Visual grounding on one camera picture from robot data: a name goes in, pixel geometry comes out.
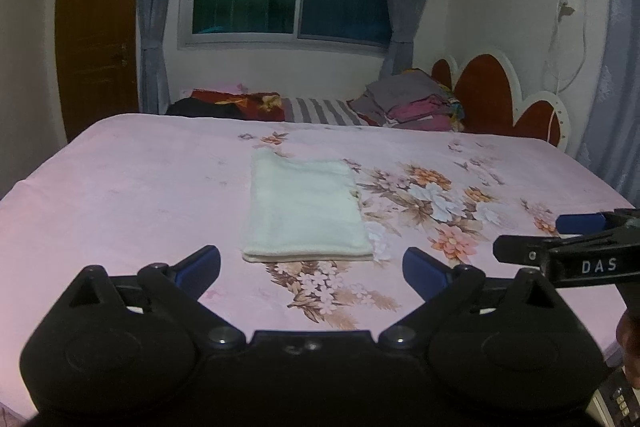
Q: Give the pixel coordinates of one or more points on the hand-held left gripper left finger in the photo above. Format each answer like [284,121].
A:
[199,272]

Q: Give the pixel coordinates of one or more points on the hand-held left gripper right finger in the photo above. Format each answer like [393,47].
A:
[425,274]

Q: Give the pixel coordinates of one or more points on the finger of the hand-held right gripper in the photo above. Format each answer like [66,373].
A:
[582,223]
[517,251]

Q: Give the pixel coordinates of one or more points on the white knitted sweater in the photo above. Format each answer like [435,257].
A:
[305,207]

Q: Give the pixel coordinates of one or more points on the pile of folded clothes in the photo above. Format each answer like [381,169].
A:
[410,104]

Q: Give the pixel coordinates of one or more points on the person's right hand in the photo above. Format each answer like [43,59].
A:
[629,347]

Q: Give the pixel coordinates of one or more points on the pink floral bed sheet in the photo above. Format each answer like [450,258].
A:
[125,187]

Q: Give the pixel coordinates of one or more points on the device with yellow buttons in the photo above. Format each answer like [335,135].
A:
[617,402]

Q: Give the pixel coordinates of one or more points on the red and white scalloped headboard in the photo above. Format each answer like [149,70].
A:
[487,97]

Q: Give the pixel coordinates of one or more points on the black cloth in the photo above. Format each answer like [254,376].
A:
[192,109]

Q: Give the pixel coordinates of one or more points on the red and black blanket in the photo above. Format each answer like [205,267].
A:
[235,104]

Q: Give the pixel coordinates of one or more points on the grey striped cloth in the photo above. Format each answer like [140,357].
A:
[320,112]

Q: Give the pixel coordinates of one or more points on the brown wooden door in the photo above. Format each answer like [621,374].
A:
[95,37]

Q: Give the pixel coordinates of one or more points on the patterned blue wall curtain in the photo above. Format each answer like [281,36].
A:
[615,57]

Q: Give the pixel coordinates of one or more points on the white wall socket with plug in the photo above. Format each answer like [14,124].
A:
[566,6]

